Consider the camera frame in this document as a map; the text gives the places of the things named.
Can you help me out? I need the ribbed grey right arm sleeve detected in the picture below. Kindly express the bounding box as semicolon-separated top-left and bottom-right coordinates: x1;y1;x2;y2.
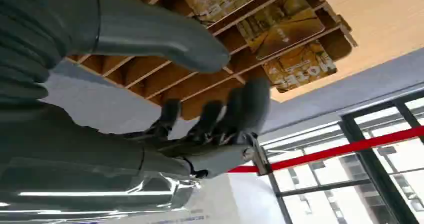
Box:
0;0;100;106

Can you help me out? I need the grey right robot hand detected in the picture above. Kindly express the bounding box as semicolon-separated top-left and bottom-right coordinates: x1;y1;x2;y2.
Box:
0;0;272;224

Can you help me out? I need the black window frame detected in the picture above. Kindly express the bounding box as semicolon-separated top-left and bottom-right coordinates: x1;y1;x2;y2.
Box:
264;89;424;224

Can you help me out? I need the silver barrier post head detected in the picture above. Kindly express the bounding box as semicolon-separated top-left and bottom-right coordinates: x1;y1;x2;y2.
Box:
244;133;274;177

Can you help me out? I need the red barrier tape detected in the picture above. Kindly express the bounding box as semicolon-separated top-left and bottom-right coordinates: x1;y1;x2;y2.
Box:
227;126;424;174

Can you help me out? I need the wooden card box with dividers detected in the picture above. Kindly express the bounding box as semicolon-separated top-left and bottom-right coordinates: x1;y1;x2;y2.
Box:
66;0;359;121

